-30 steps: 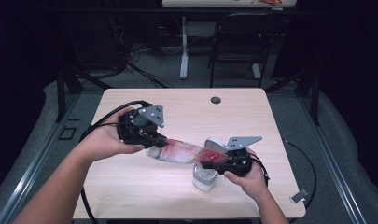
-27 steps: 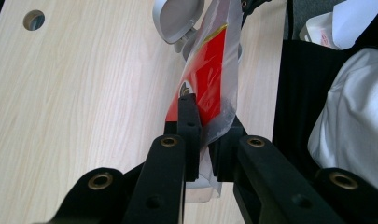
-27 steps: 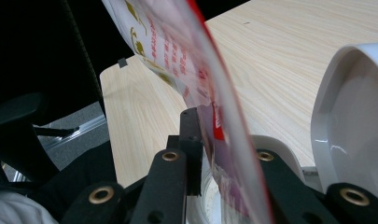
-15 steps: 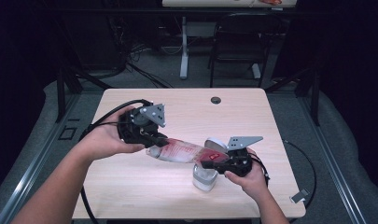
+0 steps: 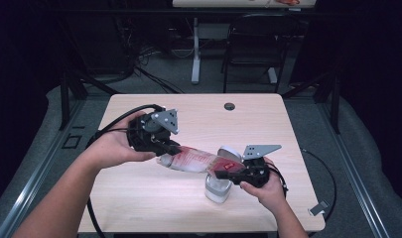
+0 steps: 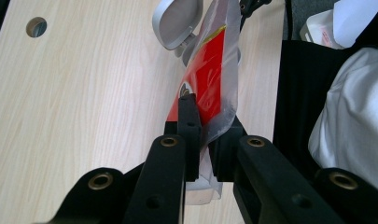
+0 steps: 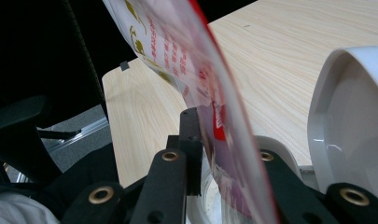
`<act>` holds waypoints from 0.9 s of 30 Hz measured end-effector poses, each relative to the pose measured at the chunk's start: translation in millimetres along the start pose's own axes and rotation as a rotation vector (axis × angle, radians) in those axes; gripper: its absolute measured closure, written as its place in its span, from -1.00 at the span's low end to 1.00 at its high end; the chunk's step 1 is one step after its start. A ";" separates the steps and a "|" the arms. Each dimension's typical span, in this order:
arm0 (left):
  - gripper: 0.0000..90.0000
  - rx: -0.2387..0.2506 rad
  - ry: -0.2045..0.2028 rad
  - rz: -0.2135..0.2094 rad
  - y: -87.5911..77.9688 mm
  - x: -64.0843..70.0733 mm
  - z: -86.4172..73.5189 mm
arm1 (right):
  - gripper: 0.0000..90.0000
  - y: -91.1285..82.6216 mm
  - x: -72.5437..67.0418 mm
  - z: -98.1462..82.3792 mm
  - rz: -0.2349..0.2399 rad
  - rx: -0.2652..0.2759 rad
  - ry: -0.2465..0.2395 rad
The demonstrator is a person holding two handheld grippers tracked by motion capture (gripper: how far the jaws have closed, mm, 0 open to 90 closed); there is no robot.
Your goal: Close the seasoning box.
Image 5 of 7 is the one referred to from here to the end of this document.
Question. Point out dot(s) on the gray tape strip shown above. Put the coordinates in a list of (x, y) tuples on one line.
[(318, 208)]

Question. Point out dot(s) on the black folding chair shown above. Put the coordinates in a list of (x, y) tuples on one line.
[(254, 33)]

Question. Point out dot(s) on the person's right hand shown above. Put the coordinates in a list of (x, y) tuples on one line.
[(273, 193)]

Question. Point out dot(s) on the aluminium floor rail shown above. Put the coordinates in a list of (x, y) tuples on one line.
[(34, 178), (365, 198)]

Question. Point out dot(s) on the black metal stand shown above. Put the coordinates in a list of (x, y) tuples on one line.
[(335, 109), (65, 105)]

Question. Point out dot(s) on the dark round table grommet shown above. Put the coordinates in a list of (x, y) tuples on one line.
[(229, 106)]

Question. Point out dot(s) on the orange object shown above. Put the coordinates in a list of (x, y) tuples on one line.
[(288, 2)]

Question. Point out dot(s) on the white desk leg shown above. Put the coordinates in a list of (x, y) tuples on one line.
[(196, 59), (272, 75)]

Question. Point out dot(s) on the clear jar with gray lid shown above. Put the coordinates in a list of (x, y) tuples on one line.
[(218, 193)]

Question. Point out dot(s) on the person's left hand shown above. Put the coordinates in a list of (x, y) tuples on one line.
[(112, 148)]

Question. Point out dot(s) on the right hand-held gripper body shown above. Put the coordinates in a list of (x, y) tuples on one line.
[(256, 172)]

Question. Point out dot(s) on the black square floor socket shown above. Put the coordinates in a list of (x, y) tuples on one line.
[(71, 141)]

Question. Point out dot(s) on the light wooden desk top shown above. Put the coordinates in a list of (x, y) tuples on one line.
[(221, 3)]

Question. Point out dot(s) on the red and white refill pouch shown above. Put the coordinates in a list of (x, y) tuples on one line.
[(195, 160)]

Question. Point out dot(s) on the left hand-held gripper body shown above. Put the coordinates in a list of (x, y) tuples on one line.
[(144, 132)]

